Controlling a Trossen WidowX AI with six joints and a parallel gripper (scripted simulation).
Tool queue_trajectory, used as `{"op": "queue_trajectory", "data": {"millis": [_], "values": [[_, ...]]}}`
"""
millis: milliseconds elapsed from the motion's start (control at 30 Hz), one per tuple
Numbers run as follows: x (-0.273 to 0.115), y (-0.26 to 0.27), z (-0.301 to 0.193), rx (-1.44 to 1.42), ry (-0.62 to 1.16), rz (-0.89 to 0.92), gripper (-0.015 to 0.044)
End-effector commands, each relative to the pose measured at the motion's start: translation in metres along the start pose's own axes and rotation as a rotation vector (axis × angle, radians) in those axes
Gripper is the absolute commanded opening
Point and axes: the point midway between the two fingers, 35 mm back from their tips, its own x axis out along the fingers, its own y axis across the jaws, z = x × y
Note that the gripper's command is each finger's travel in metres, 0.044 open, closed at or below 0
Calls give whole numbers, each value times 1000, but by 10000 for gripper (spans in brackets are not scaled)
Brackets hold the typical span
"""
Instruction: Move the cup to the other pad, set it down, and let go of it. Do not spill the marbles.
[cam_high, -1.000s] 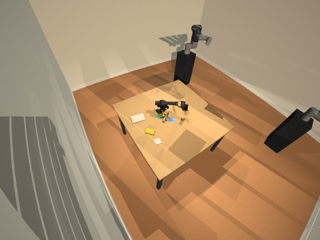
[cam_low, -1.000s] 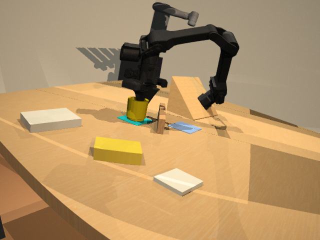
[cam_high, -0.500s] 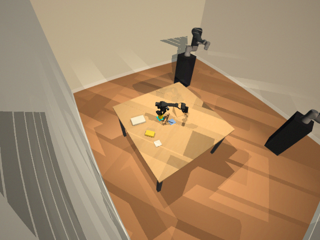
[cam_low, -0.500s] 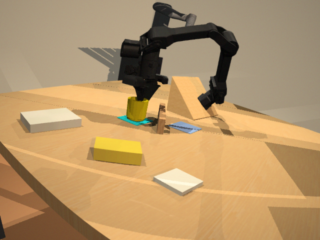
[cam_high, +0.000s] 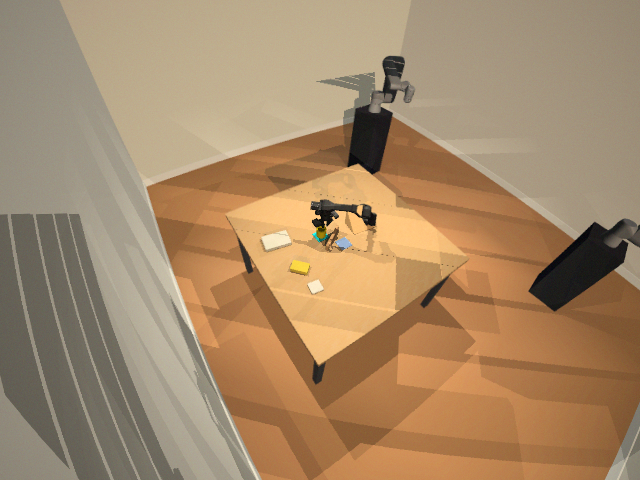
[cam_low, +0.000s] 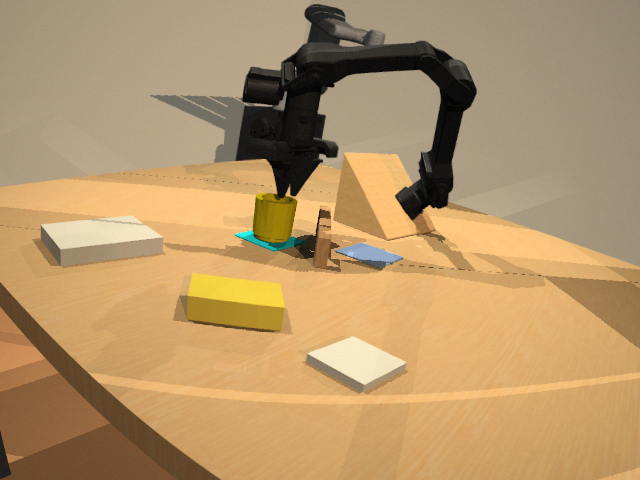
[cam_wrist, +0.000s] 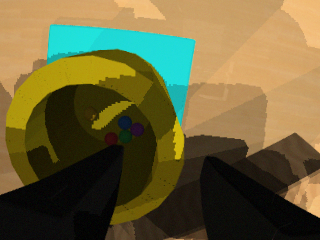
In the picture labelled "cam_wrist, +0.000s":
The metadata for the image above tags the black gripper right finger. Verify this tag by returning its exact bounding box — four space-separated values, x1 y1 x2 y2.
200 156 320 240

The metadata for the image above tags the purple marble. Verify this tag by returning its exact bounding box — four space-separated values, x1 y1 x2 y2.
131 123 144 136

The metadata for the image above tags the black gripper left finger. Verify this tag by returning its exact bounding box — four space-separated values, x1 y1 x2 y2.
0 145 124 240

